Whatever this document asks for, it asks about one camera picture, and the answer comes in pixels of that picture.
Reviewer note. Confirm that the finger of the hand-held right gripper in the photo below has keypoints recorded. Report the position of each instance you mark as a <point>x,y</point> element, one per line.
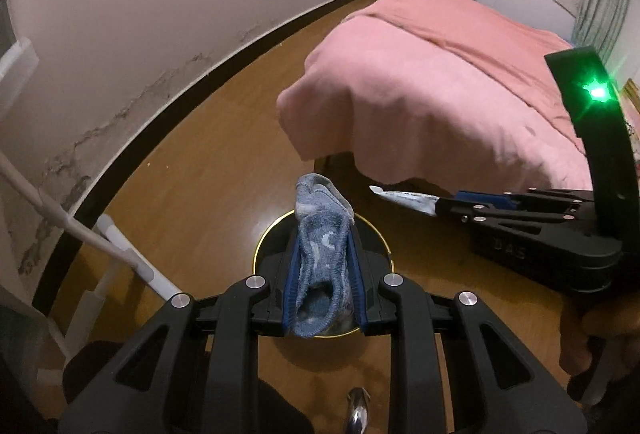
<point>470,214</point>
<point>482,198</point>

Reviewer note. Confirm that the white tube rack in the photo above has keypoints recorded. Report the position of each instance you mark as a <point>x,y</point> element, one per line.
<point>75,224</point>

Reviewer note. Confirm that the person's right hand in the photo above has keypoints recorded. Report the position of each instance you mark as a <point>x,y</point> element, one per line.
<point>577,339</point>

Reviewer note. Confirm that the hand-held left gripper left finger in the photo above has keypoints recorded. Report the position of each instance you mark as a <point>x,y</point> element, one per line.
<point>292,264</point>

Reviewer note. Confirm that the blue grey sock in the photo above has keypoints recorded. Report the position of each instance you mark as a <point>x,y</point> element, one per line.
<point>320,244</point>

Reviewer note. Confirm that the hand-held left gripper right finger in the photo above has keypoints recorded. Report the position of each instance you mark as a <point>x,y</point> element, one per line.
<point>356,274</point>

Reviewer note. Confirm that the black bin with gold rim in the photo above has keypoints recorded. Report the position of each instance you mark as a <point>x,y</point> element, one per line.
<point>272,241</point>

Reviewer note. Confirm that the pink bed blanket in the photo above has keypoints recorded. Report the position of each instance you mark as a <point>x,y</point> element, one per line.
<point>440,79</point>

